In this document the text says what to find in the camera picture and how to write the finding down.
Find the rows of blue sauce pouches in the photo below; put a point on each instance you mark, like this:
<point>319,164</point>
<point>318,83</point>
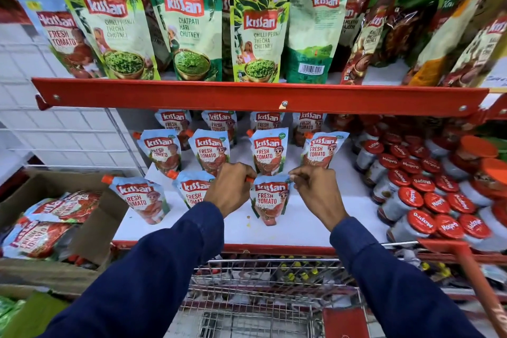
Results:
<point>158,151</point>

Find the person's right forearm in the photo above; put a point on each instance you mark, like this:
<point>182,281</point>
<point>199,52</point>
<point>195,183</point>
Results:
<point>396,290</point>

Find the brown cardboard box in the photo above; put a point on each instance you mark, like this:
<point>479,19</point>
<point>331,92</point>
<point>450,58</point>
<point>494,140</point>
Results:
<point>95,231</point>

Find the red sauce pouch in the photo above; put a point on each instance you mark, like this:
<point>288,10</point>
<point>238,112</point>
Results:
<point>35,238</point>
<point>65,207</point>

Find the large blue sauce pouch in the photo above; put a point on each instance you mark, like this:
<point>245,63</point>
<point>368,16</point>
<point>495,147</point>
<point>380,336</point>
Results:
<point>59,37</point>

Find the row of green chutney pouches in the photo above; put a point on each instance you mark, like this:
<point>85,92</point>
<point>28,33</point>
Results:
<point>186,25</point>

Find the green packet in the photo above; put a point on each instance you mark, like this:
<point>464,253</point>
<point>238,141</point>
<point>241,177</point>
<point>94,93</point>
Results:
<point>27,318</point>

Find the blue spouted sauce pouch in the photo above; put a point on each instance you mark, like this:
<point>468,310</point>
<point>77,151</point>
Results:
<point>270,201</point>

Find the row of brown sauce pouches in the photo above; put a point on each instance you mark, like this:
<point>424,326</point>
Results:
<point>368,33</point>

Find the person's left hand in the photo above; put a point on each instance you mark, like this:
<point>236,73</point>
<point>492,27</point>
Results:
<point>227,189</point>

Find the person's right fingers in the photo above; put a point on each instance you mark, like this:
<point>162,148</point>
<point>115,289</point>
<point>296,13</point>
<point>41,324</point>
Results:
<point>303,176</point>

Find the person's left fingers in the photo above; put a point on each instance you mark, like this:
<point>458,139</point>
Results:
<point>242,171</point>

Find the white shelf with red edge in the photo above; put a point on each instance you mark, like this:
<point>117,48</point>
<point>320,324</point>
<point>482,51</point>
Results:
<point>309,227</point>

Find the red metal shelf rail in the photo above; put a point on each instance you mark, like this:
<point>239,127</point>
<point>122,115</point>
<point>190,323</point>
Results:
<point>257,96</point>

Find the person's left forearm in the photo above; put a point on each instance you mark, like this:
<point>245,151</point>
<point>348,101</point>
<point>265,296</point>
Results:
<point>158,278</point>

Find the group of red-lidded jars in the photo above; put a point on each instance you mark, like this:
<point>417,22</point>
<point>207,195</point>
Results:
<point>410,195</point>

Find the orange-lidded jar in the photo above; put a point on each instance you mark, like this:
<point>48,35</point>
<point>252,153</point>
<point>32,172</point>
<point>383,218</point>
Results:
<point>491,175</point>
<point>477,147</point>

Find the person's right hand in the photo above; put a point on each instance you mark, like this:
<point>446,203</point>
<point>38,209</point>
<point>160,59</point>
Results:
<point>321,195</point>

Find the row of yellow-capped bottles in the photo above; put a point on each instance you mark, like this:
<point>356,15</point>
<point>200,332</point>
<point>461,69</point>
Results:
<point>301,272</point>

